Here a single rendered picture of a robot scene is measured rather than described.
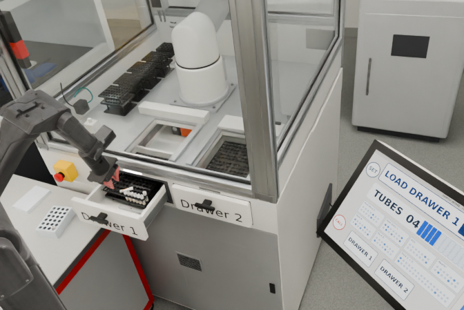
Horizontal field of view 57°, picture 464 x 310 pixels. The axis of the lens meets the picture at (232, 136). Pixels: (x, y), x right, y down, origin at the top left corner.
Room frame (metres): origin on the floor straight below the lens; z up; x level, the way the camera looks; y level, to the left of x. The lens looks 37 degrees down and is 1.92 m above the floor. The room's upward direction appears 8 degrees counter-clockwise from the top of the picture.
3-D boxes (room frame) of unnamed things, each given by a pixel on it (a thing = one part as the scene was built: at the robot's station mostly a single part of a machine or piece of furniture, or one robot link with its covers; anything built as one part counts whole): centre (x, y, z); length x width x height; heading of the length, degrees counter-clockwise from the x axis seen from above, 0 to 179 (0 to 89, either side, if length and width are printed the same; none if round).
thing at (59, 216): (1.15, 0.71, 0.78); 0.12 x 0.08 x 0.04; 162
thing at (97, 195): (1.22, 0.36, 0.86); 0.40 x 0.26 x 0.06; 151
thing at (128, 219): (1.03, 0.46, 0.87); 0.29 x 0.02 x 0.11; 61
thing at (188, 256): (1.58, 0.11, 0.40); 1.03 x 0.95 x 0.80; 61
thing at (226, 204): (1.02, 0.10, 0.87); 0.29 x 0.02 x 0.11; 61
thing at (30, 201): (1.31, 0.85, 0.77); 0.13 x 0.09 x 0.02; 149
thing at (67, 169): (1.32, 0.68, 0.88); 0.07 x 0.05 x 0.07; 61
